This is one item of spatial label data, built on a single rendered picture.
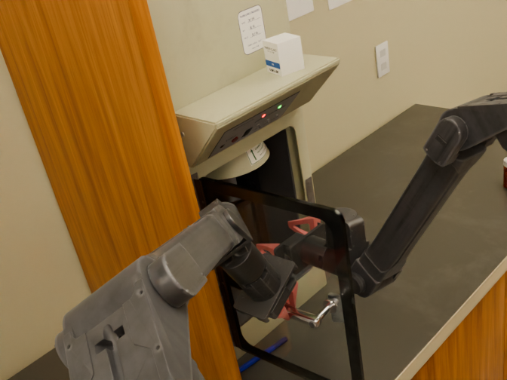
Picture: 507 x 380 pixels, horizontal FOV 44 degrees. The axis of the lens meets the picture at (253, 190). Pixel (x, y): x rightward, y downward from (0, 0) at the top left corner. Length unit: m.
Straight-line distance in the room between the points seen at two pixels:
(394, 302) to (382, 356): 0.17
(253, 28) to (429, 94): 1.52
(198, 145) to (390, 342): 0.60
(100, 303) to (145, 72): 0.50
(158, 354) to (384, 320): 1.02
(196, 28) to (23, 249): 0.67
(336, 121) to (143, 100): 1.24
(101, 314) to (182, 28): 0.67
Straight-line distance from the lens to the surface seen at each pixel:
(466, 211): 1.75
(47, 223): 1.49
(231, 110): 1.01
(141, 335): 0.43
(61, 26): 1.08
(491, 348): 1.77
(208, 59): 1.10
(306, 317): 1.02
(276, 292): 0.95
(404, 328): 1.38
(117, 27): 0.94
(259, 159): 1.25
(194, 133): 1.03
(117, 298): 0.47
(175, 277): 0.46
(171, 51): 1.05
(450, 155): 0.85
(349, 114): 2.17
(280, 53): 1.11
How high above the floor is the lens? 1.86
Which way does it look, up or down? 28 degrees down
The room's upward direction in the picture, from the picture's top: 11 degrees counter-clockwise
